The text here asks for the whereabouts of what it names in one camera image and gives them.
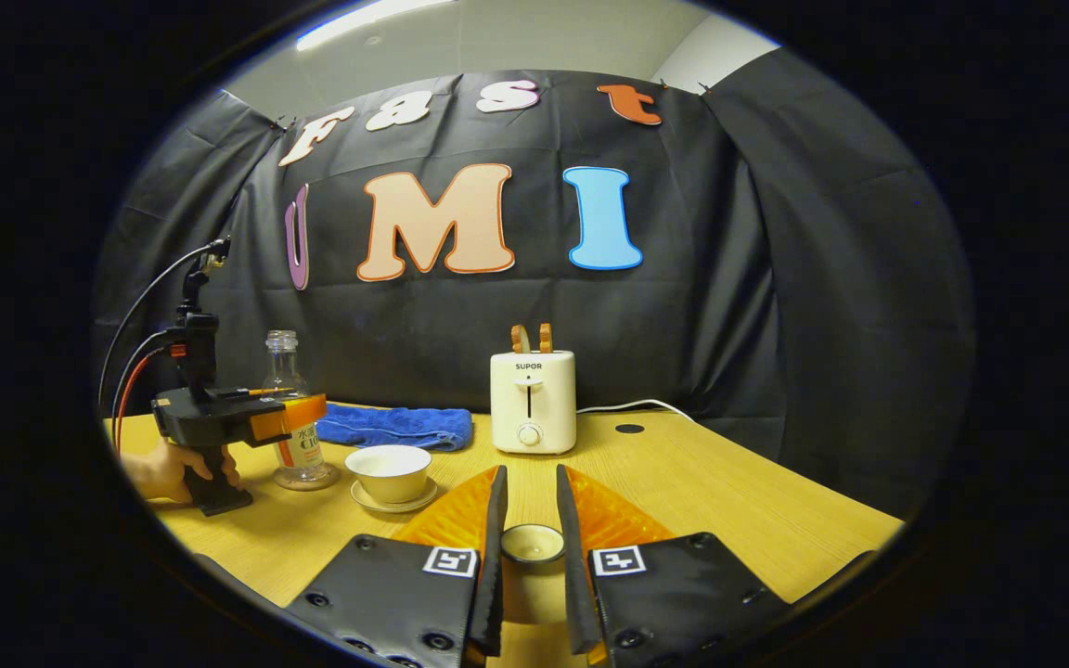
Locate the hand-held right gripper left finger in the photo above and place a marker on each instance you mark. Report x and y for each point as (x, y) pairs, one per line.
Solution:
(405, 603)

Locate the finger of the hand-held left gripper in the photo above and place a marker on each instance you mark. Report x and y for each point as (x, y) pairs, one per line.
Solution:
(289, 419)

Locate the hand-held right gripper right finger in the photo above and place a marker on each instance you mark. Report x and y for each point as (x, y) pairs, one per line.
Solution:
(674, 603)

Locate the clear glass water bottle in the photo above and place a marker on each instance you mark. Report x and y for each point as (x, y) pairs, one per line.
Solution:
(286, 371)

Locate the round cork coaster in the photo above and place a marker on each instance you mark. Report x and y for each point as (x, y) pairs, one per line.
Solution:
(307, 482)

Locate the white teacup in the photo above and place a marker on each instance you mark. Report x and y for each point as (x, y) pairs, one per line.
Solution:
(391, 468)

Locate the white teacup lid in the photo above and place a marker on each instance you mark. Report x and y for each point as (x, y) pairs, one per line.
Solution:
(533, 547)

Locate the white saucer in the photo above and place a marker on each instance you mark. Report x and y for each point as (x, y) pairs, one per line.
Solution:
(395, 507)

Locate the blue towel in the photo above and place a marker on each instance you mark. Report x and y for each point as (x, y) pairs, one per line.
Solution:
(395, 427)

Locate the white toaster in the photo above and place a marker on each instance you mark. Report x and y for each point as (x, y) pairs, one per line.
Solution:
(533, 399)

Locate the toast slice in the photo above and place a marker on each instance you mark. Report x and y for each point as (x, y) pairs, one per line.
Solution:
(546, 338)
(520, 339)

